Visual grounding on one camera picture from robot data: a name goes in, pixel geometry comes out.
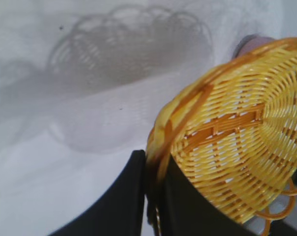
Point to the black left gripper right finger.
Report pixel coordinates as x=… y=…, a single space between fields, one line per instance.
x=187 y=214

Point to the pink peach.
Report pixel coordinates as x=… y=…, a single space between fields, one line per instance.
x=253 y=45

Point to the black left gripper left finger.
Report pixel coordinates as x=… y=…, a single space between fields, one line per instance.
x=114 y=206

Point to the yellow woven plastic basket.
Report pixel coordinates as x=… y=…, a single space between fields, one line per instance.
x=236 y=137

